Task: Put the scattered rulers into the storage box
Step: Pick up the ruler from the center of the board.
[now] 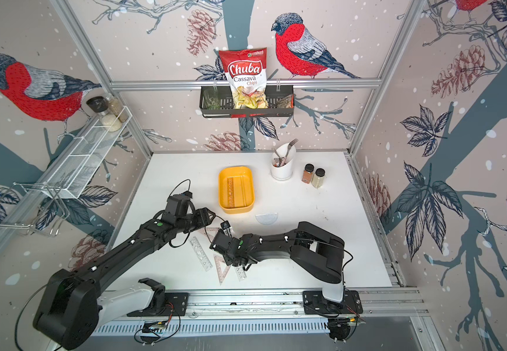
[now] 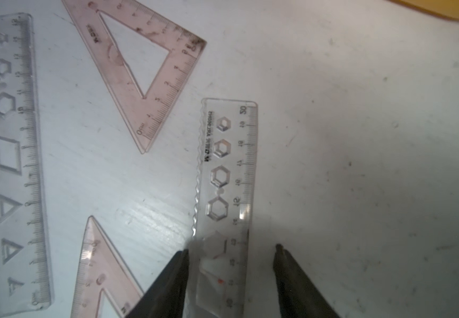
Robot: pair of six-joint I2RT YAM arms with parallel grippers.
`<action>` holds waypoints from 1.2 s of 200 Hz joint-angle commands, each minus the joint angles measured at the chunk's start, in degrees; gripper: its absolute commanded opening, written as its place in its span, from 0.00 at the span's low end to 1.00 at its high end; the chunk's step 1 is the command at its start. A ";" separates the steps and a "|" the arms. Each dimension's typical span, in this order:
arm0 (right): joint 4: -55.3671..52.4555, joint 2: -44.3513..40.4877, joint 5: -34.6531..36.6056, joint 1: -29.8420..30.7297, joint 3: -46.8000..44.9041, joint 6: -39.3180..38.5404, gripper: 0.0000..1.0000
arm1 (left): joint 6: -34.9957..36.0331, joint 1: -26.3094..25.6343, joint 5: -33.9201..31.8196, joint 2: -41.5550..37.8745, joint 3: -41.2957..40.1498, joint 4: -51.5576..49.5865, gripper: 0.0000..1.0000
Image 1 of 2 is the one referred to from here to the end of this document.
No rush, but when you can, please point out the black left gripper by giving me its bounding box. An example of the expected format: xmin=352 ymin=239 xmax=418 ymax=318
xmin=176 ymin=205 xmax=218 ymax=233

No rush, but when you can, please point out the yellow plastic storage box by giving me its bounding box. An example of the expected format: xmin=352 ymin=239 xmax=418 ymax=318
xmin=218 ymin=166 xmax=255 ymax=214

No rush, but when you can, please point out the clear grey stencil ruler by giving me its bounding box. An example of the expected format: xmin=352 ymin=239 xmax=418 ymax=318
xmin=234 ymin=266 xmax=247 ymax=282

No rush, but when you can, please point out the pink straight stencil ruler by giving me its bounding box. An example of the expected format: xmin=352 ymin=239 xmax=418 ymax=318
xmin=227 ymin=177 xmax=234 ymax=209

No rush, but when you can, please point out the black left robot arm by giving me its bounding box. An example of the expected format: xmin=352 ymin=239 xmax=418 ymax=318
xmin=32 ymin=191 xmax=216 ymax=350

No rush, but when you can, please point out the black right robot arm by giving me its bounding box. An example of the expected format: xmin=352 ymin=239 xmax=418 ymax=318
xmin=210 ymin=221 xmax=347 ymax=304

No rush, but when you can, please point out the pink triangle ruler lower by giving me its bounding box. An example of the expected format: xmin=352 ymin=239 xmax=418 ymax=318
xmin=214 ymin=254 xmax=232 ymax=285

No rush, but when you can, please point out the pink triangle ruler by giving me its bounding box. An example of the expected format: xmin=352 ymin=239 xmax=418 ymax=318
xmin=202 ymin=227 xmax=219 ymax=242
xmin=214 ymin=254 xmax=232 ymax=285

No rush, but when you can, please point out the pink triangle ruler upper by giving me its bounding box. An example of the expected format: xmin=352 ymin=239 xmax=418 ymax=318
xmin=202 ymin=227 xmax=219 ymax=242

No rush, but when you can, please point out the short clear grey ruler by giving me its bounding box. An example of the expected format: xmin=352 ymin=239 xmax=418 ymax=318
xmin=190 ymin=236 xmax=213 ymax=271

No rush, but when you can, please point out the clear protractor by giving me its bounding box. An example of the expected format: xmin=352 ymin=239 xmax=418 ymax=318
xmin=255 ymin=213 xmax=278 ymax=226

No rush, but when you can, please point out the brown spice jar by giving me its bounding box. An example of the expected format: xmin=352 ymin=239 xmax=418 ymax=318
xmin=302 ymin=163 xmax=315 ymax=184

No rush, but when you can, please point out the white utensil holder cup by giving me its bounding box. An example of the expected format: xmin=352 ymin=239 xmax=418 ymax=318
xmin=270 ymin=143 xmax=297 ymax=181

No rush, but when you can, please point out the pale spice jar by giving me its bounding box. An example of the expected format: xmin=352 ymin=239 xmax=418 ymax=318
xmin=311 ymin=168 xmax=326 ymax=189

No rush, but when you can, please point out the metal fork in cup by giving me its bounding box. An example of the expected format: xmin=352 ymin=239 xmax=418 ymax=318
xmin=279 ymin=138 xmax=299 ymax=167

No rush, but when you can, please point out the black lid jar on shelf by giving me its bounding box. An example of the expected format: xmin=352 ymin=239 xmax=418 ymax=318
xmin=86 ymin=96 xmax=109 ymax=116

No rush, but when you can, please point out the red cassava chips bag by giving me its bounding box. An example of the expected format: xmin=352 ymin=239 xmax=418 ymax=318
xmin=219 ymin=48 xmax=269 ymax=109

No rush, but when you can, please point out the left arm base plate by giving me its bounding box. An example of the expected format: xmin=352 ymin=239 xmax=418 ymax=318
xmin=127 ymin=278 xmax=190 ymax=317

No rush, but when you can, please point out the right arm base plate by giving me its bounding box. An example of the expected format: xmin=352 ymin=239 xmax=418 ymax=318
xmin=303 ymin=288 xmax=363 ymax=318

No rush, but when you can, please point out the black wire wall basket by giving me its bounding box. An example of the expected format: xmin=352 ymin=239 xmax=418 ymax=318
xmin=199 ymin=86 xmax=294 ymax=118

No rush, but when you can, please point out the white wire wall shelf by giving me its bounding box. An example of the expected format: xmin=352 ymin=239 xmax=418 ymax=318
xmin=19 ymin=106 xmax=133 ymax=199

